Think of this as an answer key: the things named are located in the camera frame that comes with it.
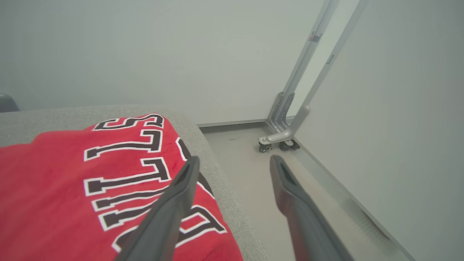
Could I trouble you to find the grey double partition post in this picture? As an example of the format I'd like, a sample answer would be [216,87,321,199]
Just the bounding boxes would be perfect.
[266,0,340,133]

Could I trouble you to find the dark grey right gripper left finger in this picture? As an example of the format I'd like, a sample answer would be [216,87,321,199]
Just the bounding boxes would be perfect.
[115,156,200,261]

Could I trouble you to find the red jersey shirt white sleeves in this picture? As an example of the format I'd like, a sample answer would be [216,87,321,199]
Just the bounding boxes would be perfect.
[0,113,244,261]

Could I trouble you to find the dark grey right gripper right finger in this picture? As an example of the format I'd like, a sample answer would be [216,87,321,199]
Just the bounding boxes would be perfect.
[270,155,354,261]

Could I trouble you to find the grey partition post with casters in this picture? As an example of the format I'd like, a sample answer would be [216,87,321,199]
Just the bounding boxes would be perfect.
[258,0,370,153]

